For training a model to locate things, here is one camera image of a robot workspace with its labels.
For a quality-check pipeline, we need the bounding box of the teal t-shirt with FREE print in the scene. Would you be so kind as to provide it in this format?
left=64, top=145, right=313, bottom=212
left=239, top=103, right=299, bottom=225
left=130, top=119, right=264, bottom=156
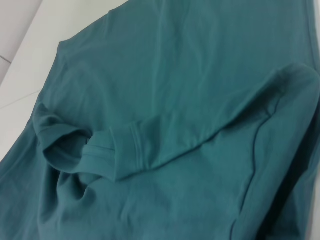
left=0, top=0, right=320, bottom=240

